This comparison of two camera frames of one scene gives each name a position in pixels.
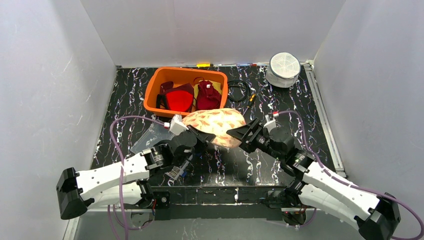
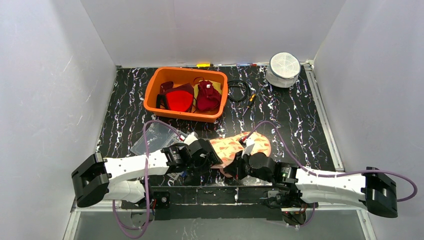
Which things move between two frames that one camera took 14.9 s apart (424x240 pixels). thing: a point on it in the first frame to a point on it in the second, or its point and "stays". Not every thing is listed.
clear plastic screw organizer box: (151, 134) stays
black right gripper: (255, 136) to (237, 163)
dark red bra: (208, 97) stays
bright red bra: (179, 98) stays
